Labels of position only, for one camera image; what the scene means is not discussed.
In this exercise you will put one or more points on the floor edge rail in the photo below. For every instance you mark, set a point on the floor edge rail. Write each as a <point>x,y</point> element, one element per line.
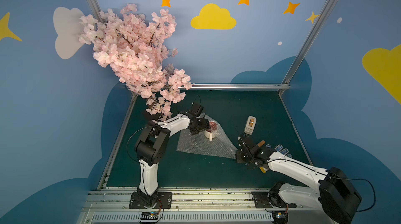
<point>299,137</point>
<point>109,165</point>

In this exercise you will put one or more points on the left controller circuit board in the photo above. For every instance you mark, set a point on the left controller circuit board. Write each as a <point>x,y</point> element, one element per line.
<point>149,217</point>

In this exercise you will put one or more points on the white mug red inside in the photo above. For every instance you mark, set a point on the white mug red inside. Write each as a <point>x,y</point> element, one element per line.
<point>210,130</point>

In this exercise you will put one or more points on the right aluminium frame post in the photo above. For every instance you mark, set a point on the right aluminium frame post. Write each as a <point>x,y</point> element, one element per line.
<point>316,28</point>

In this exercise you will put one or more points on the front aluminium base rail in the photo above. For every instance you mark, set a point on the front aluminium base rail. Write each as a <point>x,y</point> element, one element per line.
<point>192,206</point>

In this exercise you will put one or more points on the left floor edge rail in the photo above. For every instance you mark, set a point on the left floor edge rail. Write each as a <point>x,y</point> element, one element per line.
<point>109,165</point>

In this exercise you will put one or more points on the pink cherry blossom tree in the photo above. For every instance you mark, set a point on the pink cherry blossom tree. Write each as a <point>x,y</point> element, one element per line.
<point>135,50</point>

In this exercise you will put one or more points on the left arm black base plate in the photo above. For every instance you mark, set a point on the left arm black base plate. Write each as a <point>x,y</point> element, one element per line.
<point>159,199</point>

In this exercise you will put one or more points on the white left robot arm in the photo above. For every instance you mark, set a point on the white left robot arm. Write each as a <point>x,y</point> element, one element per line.
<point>152,144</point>

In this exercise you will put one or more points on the right controller circuit board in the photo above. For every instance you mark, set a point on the right controller circuit board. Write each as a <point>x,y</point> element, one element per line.
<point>279,218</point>

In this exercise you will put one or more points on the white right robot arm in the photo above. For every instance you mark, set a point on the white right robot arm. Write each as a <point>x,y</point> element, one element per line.
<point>327,190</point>

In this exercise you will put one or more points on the blue dotted work glove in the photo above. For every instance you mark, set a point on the blue dotted work glove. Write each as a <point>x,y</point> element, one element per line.
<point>282,150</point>

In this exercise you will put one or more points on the white tape dispenser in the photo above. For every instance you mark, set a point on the white tape dispenser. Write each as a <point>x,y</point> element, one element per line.
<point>250,125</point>

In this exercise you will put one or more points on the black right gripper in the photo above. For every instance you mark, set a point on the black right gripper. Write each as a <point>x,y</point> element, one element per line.
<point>245,149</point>

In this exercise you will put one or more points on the rear aluminium frame rail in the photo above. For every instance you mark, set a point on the rear aluminium frame rail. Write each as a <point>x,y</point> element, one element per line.
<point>245,87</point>

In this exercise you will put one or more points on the controller circuit board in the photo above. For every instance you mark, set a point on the controller circuit board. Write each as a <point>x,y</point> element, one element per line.
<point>149,217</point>
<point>279,218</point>

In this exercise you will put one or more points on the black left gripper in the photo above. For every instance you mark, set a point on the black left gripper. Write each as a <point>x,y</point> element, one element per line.
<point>202,125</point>

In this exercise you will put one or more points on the right floor edge rail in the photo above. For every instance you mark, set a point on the right floor edge rail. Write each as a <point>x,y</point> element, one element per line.
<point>299,137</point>

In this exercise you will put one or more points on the blue hand rake wooden handle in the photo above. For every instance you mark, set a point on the blue hand rake wooden handle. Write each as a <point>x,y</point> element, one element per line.
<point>261,144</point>

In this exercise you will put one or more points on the clear bubble wrap sheet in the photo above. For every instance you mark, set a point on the clear bubble wrap sheet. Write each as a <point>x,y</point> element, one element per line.
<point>215,143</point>

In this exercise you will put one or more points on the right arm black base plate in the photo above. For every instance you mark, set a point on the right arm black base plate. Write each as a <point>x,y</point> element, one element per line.
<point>270,200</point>

